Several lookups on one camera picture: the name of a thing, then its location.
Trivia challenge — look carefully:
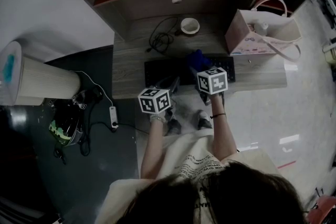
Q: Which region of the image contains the white device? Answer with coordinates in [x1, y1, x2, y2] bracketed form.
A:
[322, 38, 336, 63]

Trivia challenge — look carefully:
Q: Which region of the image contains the small white bottle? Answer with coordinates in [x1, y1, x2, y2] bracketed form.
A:
[253, 22, 269, 35]

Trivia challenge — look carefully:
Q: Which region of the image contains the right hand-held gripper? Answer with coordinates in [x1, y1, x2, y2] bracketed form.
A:
[189, 65, 228, 106]

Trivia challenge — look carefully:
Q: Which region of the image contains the white power strip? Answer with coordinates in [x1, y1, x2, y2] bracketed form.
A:
[109, 105, 119, 130]

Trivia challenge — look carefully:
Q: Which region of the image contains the person's right shoe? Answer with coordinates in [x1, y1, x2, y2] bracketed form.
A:
[196, 109, 213, 130]

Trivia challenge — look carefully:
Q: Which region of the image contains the pink stool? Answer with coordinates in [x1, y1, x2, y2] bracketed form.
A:
[306, 195, 336, 224]

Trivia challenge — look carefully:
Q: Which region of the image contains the white cable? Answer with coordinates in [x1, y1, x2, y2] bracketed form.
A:
[75, 70, 115, 108]

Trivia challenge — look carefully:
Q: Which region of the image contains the black power cable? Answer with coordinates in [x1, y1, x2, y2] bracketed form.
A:
[89, 120, 150, 137]

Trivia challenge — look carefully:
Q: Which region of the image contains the black tagged device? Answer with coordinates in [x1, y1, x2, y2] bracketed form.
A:
[72, 86, 104, 111]

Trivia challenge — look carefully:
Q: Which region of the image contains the person's shoe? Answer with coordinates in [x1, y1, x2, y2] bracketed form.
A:
[196, 109, 213, 130]
[165, 110, 182, 136]

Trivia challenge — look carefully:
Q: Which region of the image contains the white air purifier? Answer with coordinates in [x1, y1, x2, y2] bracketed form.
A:
[0, 38, 81, 107]

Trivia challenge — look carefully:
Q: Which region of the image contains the white printed shirt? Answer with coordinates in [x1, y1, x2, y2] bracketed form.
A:
[94, 128, 281, 224]

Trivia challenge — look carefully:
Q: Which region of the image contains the person's left forearm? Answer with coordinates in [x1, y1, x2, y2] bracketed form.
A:
[140, 112, 169, 179]

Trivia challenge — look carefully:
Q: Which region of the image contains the blue cloth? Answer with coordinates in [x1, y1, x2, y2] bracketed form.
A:
[186, 49, 213, 76]

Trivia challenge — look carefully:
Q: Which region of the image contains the person's right forearm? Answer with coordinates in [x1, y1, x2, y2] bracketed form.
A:
[208, 93, 238, 162]

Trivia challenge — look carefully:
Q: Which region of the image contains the black keyboard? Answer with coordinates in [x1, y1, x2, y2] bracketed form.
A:
[143, 56, 236, 89]

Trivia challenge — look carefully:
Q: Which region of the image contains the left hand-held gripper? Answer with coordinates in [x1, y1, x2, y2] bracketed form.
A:
[138, 76, 181, 122]

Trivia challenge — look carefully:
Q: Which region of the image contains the white pink tote bag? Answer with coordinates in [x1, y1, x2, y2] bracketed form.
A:
[225, 0, 302, 63]

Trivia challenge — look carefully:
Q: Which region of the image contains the person's left shoe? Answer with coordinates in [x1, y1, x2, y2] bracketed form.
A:
[165, 110, 182, 136]

